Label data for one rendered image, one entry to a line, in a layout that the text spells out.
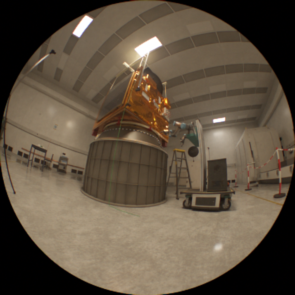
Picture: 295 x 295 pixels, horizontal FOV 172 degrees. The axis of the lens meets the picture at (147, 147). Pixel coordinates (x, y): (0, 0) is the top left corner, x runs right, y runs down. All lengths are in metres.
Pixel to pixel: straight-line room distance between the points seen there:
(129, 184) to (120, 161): 0.41
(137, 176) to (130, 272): 1.49
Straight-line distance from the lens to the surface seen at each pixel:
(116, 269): 0.64
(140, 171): 1.76
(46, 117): 7.29
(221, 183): 1.69
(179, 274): 0.65
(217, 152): 9.43
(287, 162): 4.84
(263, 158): 6.79
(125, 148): 1.78
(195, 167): 5.19
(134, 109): 2.19
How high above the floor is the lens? 0.52
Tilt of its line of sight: 18 degrees up
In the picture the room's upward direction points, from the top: 5 degrees clockwise
